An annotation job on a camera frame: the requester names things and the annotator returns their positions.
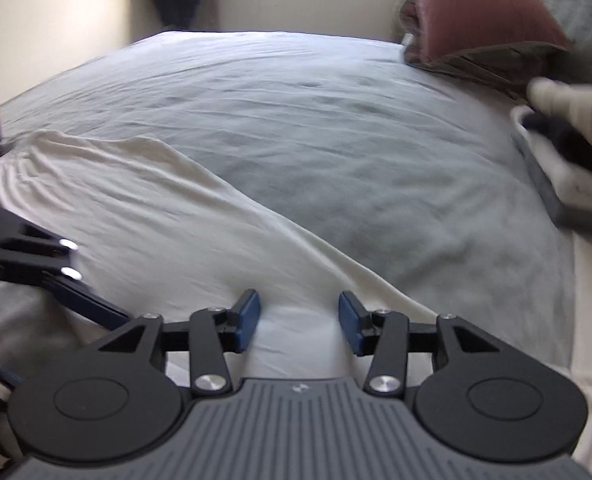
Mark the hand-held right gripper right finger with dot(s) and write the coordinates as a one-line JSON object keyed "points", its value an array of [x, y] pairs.
{"points": [[352, 322]]}

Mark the white folded cloth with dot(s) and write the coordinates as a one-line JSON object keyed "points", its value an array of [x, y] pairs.
{"points": [[575, 180]]}

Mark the bed with grey sheet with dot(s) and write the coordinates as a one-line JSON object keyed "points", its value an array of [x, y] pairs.
{"points": [[326, 135]]}

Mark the white garment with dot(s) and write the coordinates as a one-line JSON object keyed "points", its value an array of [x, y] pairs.
{"points": [[176, 220]]}

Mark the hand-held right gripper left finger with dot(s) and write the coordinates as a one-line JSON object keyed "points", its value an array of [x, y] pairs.
{"points": [[248, 317]]}

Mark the pink pillow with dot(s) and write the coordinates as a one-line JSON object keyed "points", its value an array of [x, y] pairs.
{"points": [[475, 5]]}

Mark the grey quilted blanket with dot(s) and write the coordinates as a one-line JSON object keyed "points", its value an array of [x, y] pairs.
{"points": [[585, 0]]}

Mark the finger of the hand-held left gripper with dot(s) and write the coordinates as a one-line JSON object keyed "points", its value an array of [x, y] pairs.
{"points": [[91, 305], [21, 232]]}

